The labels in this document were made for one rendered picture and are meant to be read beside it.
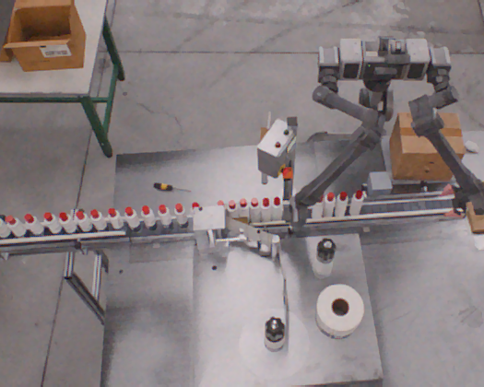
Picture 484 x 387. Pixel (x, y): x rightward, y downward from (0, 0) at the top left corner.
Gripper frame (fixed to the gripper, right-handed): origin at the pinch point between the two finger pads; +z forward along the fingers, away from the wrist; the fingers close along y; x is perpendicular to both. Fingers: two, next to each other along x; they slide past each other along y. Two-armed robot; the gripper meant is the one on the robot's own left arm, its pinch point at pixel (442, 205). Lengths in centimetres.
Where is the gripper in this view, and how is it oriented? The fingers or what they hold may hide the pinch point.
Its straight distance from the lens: 274.5
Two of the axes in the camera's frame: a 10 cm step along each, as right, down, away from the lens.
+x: 7.6, 3.1, 5.7
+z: -6.5, 4.1, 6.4
